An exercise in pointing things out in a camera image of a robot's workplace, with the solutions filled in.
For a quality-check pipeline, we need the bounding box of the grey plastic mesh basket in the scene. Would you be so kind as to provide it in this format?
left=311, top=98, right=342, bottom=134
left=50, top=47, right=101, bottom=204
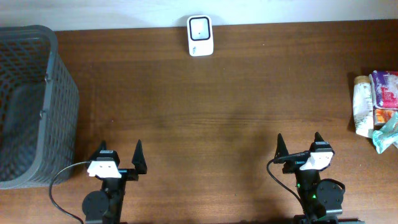
left=1, top=25, right=80, bottom=190

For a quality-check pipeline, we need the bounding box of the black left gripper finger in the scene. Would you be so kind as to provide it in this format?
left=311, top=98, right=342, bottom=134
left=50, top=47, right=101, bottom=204
left=132, top=139, right=147, bottom=174
left=91, top=140, right=106, bottom=161

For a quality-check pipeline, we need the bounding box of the orange tissue packet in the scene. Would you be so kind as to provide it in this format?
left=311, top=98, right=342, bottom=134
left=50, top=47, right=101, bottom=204
left=374, top=108, right=397, bottom=126

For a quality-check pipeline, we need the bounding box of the white tube with gold cap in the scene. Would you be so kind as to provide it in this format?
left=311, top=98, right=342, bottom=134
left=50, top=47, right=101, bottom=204
left=353, top=76, right=374, bottom=138

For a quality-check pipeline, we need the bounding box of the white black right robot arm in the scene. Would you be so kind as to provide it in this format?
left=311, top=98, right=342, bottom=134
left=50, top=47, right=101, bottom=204
left=267, top=132, right=363, bottom=224

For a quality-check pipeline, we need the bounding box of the white barcode scanner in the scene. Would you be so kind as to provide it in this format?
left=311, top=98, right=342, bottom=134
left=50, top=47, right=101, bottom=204
left=187, top=15, right=214, bottom=57

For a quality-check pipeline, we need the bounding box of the purple red tissue pack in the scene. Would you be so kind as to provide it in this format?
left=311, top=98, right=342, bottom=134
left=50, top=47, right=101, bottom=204
left=369, top=70, right=397, bottom=110

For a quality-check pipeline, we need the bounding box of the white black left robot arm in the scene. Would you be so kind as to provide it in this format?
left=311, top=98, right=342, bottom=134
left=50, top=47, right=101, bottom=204
left=82, top=141, right=147, bottom=224

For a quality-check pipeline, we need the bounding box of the teal toilet tissue pack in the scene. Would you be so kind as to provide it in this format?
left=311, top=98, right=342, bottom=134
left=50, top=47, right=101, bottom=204
left=372, top=112, right=397, bottom=154

